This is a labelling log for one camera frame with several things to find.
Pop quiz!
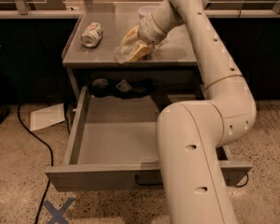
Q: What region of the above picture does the grey open drawer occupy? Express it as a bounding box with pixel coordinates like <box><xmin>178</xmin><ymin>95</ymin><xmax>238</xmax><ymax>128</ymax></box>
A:
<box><xmin>45</xmin><ymin>84</ymin><xmax>253</xmax><ymax>193</ymax></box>

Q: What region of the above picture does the white tag card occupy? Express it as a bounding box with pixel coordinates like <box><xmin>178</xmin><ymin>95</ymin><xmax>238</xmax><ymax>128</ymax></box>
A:
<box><xmin>116</xmin><ymin>79</ymin><xmax>133</xmax><ymax>92</ymax></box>

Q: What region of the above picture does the grey metal cabinet counter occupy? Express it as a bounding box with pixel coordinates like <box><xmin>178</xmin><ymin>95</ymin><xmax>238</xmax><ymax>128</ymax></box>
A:
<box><xmin>63</xmin><ymin>2</ymin><xmax>202</xmax><ymax>96</ymax></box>

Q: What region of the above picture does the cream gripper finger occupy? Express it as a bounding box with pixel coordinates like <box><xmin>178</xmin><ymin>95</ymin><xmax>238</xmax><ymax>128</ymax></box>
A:
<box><xmin>120</xmin><ymin>25</ymin><xmax>139</xmax><ymax>46</ymax></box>
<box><xmin>126</xmin><ymin>41</ymin><xmax>153</xmax><ymax>62</ymax></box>

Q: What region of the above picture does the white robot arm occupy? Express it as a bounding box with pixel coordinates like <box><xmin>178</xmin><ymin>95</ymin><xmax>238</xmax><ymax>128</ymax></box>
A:
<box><xmin>121</xmin><ymin>0</ymin><xmax>257</xmax><ymax>224</ymax></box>

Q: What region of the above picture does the white paper sheet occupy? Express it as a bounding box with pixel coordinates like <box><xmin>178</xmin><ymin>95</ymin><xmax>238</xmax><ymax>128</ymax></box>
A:
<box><xmin>30</xmin><ymin>104</ymin><xmax>65</xmax><ymax>131</ymax></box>

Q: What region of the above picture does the crushed soda can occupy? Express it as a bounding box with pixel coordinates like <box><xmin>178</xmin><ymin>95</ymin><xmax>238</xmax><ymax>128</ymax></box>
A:
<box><xmin>81</xmin><ymin>22</ymin><xmax>104</xmax><ymax>48</ymax></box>

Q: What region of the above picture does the black drawer handle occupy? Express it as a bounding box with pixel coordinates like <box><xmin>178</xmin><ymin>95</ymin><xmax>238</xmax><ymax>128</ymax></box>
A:
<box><xmin>134</xmin><ymin>175</ymin><xmax>162</xmax><ymax>187</ymax></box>

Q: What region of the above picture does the black bundle behind drawer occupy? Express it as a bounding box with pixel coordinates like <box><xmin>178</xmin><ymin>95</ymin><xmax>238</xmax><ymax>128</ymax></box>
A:
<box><xmin>88</xmin><ymin>78</ymin><xmax>154</xmax><ymax>99</ymax></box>

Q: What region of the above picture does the white ceramic bowl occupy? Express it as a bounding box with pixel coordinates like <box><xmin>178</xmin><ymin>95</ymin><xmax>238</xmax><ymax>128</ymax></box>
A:
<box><xmin>138</xmin><ymin>6</ymin><xmax>158</xmax><ymax>19</ymax></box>

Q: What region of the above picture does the black floor cable left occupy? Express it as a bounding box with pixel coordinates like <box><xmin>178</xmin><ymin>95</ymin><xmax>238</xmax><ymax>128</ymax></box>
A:
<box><xmin>16</xmin><ymin>102</ymin><xmax>55</xmax><ymax>224</ymax></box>

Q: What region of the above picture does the clear plastic water bottle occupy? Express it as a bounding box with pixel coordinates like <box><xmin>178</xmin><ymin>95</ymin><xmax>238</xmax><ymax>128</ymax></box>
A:
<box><xmin>114</xmin><ymin>45</ymin><xmax>133</xmax><ymax>63</ymax></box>

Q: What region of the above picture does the blue tape cross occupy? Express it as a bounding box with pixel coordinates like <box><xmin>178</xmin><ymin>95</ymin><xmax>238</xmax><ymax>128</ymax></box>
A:
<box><xmin>44</xmin><ymin>198</ymin><xmax>75</xmax><ymax>224</ymax></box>

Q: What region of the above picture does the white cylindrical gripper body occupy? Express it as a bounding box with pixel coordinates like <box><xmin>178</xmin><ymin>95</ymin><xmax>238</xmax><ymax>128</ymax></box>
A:
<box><xmin>137</xmin><ymin>13</ymin><xmax>167</xmax><ymax>45</ymax></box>

